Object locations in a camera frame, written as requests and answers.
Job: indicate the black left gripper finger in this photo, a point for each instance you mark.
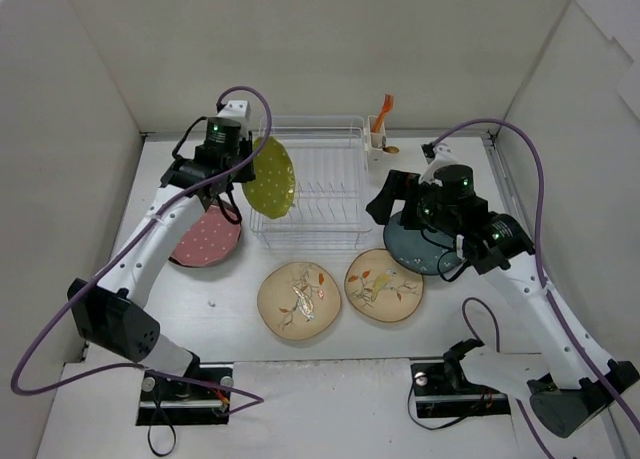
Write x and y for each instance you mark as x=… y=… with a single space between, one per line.
x=246 y=173
x=244 y=148

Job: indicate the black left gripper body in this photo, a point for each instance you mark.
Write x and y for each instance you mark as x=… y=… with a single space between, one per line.
x=242 y=168

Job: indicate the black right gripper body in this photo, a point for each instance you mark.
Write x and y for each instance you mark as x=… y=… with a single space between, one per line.
x=406 y=197

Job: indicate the green polka dot plate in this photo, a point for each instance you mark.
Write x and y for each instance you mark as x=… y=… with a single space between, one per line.
x=272 y=191

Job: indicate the pink polka dot plate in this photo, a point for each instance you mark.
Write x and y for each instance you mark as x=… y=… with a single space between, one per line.
x=209 y=241

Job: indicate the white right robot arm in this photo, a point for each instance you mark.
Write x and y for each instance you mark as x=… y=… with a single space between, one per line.
x=574 y=379

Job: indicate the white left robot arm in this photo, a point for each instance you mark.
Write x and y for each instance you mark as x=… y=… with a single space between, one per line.
x=111 y=313

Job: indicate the wooden spoon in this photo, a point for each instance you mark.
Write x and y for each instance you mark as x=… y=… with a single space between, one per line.
x=390 y=150

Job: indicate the dark teal plate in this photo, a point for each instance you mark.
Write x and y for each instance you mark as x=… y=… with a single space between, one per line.
x=423 y=252

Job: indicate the white cutlery holder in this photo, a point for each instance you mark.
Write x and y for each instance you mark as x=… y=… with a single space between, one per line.
x=375 y=139

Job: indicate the orange plastic fork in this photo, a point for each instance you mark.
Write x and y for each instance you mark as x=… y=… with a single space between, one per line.
x=387 y=106

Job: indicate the beige bird plate right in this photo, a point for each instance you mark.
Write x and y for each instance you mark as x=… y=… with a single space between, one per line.
x=381 y=289

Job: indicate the beige bird plate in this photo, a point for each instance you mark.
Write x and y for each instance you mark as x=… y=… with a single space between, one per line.
x=381 y=289
x=298 y=301

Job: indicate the beige bird plate left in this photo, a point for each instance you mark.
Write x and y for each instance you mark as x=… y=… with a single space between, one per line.
x=298 y=301

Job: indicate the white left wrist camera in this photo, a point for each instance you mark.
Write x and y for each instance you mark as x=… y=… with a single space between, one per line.
x=237 y=110

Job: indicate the white wire dish rack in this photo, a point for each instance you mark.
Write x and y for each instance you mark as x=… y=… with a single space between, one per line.
x=331 y=186

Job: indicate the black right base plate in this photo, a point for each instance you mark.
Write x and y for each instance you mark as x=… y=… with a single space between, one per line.
x=435 y=397

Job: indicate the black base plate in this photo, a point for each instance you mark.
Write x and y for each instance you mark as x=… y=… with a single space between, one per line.
x=435 y=397
x=163 y=401

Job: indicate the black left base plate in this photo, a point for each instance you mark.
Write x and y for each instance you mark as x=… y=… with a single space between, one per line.
x=163 y=401

